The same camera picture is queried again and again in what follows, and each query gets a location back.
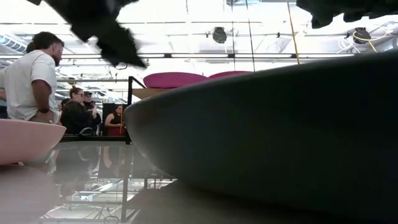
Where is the dark green plate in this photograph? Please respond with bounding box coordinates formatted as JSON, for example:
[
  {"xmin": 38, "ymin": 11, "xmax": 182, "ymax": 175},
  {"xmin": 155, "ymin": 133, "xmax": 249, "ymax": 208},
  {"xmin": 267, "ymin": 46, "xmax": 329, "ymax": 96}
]
[{"xmin": 123, "ymin": 51, "xmax": 398, "ymax": 219}]

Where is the yellow hanging cable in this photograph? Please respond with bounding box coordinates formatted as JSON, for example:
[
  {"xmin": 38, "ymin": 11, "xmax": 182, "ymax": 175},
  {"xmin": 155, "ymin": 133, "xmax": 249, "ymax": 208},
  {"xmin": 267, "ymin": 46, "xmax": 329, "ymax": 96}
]
[{"xmin": 287, "ymin": 0, "xmax": 301, "ymax": 66}]

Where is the black round ceiling camera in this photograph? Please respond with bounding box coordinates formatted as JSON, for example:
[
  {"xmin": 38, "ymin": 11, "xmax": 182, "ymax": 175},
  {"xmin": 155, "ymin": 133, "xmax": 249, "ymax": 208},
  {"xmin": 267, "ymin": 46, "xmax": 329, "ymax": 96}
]
[
  {"xmin": 353, "ymin": 27, "xmax": 372, "ymax": 45},
  {"xmin": 212, "ymin": 27, "xmax": 228, "ymax": 45}
]

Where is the magenta plate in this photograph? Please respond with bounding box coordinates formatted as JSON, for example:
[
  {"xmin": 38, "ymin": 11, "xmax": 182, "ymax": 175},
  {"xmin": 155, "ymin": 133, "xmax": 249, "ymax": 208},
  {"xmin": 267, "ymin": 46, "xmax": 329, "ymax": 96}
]
[{"xmin": 142, "ymin": 72, "xmax": 210, "ymax": 90}]

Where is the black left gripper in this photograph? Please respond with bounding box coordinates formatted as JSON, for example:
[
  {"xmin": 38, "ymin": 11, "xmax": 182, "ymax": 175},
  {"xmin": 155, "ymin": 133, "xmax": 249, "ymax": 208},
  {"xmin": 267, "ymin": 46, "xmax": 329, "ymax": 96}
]
[{"xmin": 45, "ymin": 0, "xmax": 147, "ymax": 69}]

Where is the salmon pink plate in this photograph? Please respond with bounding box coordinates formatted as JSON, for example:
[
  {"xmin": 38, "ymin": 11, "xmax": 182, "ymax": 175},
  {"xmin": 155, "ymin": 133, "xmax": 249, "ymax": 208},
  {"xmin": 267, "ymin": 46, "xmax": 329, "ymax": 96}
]
[{"xmin": 0, "ymin": 118, "xmax": 67, "ymax": 166}]

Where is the person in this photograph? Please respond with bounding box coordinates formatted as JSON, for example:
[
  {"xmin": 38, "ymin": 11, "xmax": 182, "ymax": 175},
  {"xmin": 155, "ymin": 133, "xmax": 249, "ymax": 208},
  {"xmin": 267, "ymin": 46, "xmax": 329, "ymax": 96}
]
[
  {"xmin": 83, "ymin": 91, "xmax": 102, "ymax": 125},
  {"xmin": 60, "ymin": 86, "xmax": 101, "ymax": 135},
  {"xmin": 104, "ymin": 105, "xmax": 126, "ymax": 137},
  {"xmin": 0, "ymin": 30, "xmax": 65, "ymax": 125}
]

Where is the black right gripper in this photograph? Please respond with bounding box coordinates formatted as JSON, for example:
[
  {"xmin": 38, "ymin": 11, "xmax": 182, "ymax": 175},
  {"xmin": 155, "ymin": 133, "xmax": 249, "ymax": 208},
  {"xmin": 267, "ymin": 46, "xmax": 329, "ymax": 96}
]
[{"xmin": 295, "ymin": 0, "xmax": 346, "ymax": 30}]

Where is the black hanging cable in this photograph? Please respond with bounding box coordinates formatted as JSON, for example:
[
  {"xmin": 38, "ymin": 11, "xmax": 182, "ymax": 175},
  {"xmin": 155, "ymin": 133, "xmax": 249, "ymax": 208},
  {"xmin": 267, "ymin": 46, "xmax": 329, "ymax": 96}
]
[{"xmin": 244, "ymin": 0, "xmax": 256, "ymax": 73}]

